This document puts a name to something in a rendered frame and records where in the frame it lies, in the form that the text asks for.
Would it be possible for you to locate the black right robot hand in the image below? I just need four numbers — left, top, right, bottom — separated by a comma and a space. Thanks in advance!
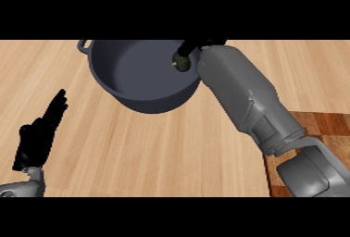
176, 40, 230, 59

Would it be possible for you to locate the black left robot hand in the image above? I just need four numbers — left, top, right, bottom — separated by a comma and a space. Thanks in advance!
11, 88, 70, 172

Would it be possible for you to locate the brown wooden cutting board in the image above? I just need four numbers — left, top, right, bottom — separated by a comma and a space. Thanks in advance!
265, 110, 350, 198

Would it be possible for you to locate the green squash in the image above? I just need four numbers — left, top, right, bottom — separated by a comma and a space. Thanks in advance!
172, 51, 194, 73

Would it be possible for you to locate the dark grey pot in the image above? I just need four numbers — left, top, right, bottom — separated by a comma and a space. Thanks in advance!
76, 40, 204, 115

